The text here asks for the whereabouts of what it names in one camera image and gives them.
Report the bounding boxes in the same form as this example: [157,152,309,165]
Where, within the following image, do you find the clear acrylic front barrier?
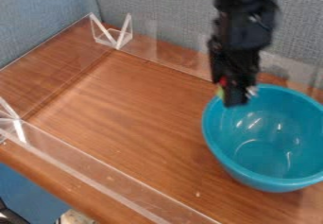
[0,97,221,224]

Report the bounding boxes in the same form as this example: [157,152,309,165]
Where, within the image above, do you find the clear acrylic corner bracket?
[90,13,134,50]

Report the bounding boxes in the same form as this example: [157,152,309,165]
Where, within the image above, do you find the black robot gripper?
[209,0,278,108]

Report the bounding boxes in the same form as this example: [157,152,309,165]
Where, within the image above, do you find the red toy strawberry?
[215,76,230,99]

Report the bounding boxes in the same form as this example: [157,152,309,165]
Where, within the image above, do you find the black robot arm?
[209,0,278,108]

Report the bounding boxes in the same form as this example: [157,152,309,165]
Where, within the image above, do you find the clear acrylic back barrier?
[87,12,323,99]

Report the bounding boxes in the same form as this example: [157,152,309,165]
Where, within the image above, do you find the blue plastic bowl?
[202,84,323,193]

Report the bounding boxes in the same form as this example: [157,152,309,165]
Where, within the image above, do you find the clear acrylic barrier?
[0,97,221,224]
[87,12,323,99]

